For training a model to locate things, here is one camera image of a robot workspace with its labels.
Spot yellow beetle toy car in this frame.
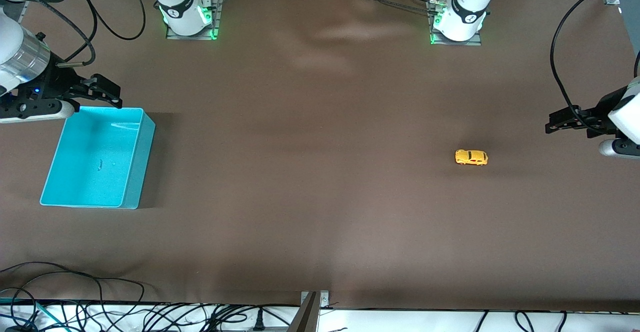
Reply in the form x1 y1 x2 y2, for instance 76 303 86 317
454 149 489 166

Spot turquoise plastic bin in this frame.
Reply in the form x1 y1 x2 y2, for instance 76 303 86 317
39 107 156 210

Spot brown table cloth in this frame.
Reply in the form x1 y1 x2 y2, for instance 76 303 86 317
0 0 640 313

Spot grey power strip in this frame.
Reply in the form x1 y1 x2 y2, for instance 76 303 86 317
212 325 291 332

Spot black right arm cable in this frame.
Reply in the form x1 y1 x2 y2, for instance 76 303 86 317
0 0 147 68

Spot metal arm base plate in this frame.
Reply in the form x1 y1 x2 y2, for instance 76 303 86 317
429 0 483 47
166 0 224 41

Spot black loop cable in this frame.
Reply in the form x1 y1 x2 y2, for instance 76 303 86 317
0 261 146 305

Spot black base supply cable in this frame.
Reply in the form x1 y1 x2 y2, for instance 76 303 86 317
350 0 446 15

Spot teal cable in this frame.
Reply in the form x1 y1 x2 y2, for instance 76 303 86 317
0 297 56 332

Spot tangled black cables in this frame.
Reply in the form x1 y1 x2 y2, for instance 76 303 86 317
0 299 301 332

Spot metal bracket plate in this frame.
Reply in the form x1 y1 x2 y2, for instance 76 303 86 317
300 290 330 309

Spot grey metal camera post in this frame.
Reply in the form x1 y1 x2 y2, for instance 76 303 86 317
287 292 320 332

